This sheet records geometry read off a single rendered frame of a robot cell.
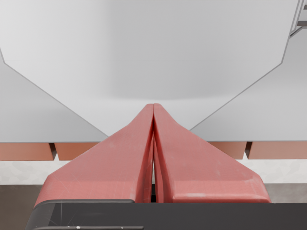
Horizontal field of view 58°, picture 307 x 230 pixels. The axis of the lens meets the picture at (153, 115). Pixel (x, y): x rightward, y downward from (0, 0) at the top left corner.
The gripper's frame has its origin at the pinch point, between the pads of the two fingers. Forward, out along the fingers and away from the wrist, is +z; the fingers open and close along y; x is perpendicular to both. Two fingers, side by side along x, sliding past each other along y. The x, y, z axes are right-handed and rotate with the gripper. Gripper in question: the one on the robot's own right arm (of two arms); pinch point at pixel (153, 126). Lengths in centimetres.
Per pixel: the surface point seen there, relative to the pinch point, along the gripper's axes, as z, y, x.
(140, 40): 6.8, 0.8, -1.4
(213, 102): 6.7, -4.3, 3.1
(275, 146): 9.2, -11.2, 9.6
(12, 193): 90, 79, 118
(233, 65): 6.7, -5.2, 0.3
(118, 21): 6.8, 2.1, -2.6
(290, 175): 23.5, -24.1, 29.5
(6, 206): 90, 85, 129
